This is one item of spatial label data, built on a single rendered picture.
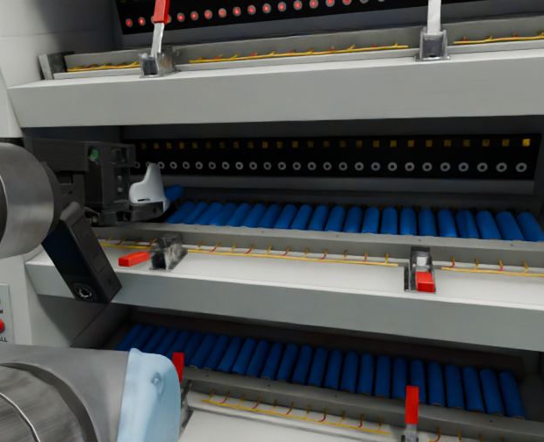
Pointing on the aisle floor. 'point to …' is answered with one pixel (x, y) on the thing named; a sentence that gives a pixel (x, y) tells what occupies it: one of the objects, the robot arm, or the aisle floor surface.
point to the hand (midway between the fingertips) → (153, 206)
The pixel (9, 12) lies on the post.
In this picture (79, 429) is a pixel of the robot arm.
